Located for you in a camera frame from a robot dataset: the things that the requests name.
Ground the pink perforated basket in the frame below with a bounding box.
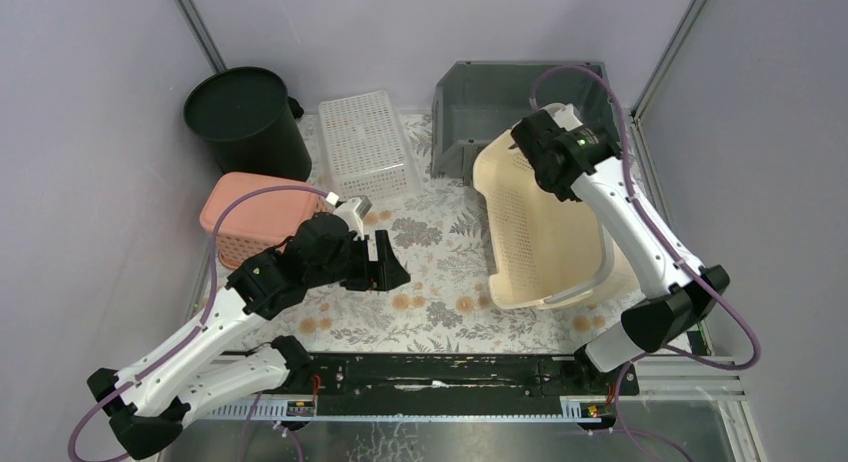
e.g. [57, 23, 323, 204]
[199, 172, 329, 269]

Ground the black cloth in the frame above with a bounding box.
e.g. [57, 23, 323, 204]
[287, 96, 305, 120]

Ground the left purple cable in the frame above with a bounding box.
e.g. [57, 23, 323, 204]
[68, 184, 339, 462]

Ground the black mounting base rail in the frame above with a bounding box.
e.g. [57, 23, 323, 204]
[272, 353, 640, 419]

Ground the cream plastic tub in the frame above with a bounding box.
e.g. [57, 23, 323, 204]
[472, 132, 639, 310]

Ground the purple cable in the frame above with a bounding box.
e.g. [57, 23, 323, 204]
[528, 64, 763, 462]
[68, 184, 339, 462]

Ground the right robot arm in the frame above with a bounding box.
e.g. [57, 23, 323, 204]
[511, 109, 730, 394]

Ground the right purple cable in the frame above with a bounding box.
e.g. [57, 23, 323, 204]
[528, 64, 763, 462]

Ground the floral patterned table mat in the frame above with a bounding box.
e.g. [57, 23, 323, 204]
[229, 113, 640, 354]

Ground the white perforated plastic basket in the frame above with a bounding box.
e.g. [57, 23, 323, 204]
[316, 90, 421, 202]

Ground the grey plastic crate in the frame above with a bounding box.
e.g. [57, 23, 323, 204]
[431, 61, 617, 183]

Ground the large black cylindrical container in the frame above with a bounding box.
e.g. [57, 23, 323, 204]
[183, 66, 312, 182]

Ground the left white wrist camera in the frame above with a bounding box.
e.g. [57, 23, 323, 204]
[325, 192, 373, 238]

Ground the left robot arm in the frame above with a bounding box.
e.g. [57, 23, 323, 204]
[87, 213, 411, 460]

